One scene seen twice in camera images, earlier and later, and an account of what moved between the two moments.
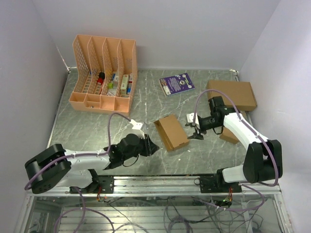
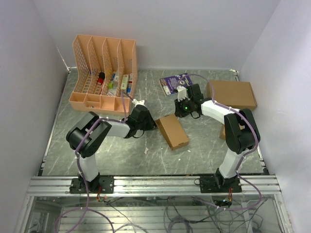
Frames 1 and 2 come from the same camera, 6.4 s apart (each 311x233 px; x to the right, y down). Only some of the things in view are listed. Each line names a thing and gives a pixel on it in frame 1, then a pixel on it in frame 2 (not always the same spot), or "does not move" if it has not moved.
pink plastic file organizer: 105,74 does not move
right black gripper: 196,135 -> 178,111
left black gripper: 149,146 -> 152,123
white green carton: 124,85 does not move
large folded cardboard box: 241,93 does not move
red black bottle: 101,76 does not move
